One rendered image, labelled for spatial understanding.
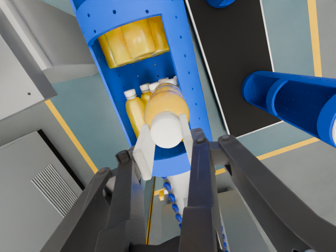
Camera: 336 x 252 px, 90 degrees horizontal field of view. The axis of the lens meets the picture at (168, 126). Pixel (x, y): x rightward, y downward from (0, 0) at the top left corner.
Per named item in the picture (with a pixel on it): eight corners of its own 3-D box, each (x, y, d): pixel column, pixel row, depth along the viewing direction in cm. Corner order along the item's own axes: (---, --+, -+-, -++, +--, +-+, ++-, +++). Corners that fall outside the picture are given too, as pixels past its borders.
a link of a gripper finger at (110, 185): (138, 188, 13) (103, 197, 13) (145, 155, 18) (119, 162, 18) (131, 173, 13) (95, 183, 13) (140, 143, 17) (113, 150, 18)
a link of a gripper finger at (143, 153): (151, 179, 15) (143, 181, 15) (155, 144, 21) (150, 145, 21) (140, 151, 14) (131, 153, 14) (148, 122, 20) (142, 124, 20)
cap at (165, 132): (148, 138, 22) (147, 144, 20) (155, 110, 20) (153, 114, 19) (177, 144, 22) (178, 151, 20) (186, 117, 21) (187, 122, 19)
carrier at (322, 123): (271, 65, 140) (237, 78, 144) (414, 71, 59) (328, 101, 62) (276, 96, 150) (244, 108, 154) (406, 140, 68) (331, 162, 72)
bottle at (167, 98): (148, 109, 39) (134, 147, 22) (155, 78, 37) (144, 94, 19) (178, 115, 40) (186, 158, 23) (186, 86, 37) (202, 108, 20)
